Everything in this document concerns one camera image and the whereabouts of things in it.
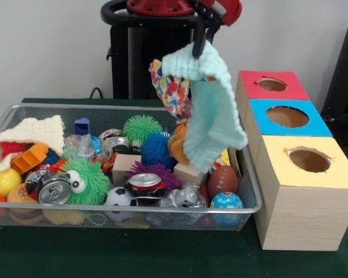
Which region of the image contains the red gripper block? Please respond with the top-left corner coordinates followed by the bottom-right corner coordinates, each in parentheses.
top-left (191, 0), bottom-right (243, 58)

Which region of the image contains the colourful patterned cloth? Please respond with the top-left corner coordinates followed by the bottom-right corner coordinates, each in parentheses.
top-left (149, 59), bottom-right (194, 123)

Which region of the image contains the mint green cloth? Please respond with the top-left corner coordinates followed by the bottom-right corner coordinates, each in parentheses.
top-left (161, 40), bottom-right (249, 172)

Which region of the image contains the shallow mesh bin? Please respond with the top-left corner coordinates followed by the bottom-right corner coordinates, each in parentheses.
top-left (0, 103), bottom-right (263, 232)

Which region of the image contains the wooden box with three holes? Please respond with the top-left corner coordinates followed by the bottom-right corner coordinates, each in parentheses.
top-left (233, 70), bottom-right (348, 251)

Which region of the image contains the small green spiky ball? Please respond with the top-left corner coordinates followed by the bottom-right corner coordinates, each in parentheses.
top-left (122, 115), bottom-right (163, 142)

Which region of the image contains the blue spiky ball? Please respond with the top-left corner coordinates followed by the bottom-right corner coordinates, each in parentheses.
top-left (140, 132), bottom-right (177, 170)

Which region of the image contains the black monitor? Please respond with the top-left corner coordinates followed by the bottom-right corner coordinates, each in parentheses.
top-left (320, 19), bottom-right (348, 128)

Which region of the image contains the brown football toy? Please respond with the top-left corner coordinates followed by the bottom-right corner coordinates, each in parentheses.
top-left (207, 165), bottom-right (238, 200)

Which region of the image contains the blue globe ball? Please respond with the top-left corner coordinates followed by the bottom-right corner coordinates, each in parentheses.
top-left (210, 191), bottom-right (244, 226)

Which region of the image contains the large green spiky eyed ball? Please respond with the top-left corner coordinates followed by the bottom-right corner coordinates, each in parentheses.
top-left (57, 158), bottom-right (110, 206)

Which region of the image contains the black and white soccer ball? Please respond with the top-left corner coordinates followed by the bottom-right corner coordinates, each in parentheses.
top-left (104, 187), bottom-right (137, 222)

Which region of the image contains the cream knitted cloth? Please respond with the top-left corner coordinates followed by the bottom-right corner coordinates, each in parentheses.
top-left (0, 115), bottom-right (66, 177)

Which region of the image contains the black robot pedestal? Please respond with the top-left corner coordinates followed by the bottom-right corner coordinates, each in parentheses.
top-left (100, 0), bottom-right (221, 101)

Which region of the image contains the black cable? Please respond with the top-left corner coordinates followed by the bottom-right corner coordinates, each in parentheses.
top-left (89, 86), bottom-right (104, 100)

